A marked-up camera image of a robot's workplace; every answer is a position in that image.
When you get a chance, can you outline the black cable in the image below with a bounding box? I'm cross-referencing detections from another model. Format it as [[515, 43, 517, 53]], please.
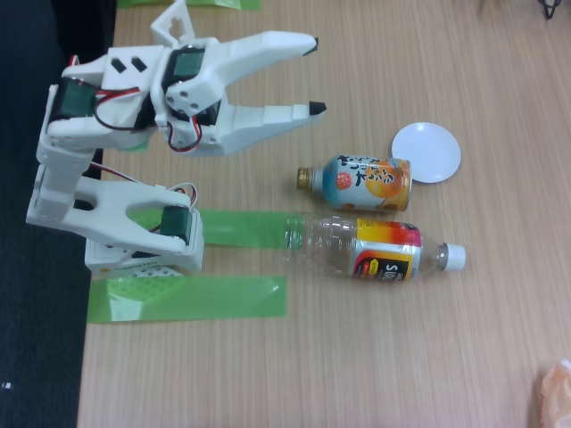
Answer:
[[537, 0, 564, 21]]

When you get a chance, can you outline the orange plastic bag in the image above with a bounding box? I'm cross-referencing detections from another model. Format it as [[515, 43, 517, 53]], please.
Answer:
[[537, 358, 571, 428]]

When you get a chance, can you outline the clear plastic bottle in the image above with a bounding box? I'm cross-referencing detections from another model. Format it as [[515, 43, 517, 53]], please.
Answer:
[[284, 212, 468, 282]]

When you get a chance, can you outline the orange juice bottle can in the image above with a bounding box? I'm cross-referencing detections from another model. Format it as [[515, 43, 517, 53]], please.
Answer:
[[296, 154, 412, 213]]

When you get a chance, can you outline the white round plate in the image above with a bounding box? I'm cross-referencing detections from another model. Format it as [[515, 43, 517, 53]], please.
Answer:
[[391, 121, 462, 185]]

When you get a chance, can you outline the green plastic sheet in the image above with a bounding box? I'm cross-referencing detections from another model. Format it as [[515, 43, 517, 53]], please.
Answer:
[[116, 0, 261, 11]]

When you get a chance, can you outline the long green tape strip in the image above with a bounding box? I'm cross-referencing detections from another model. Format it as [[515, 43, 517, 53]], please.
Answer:
[[87, 275, 287, 325]]

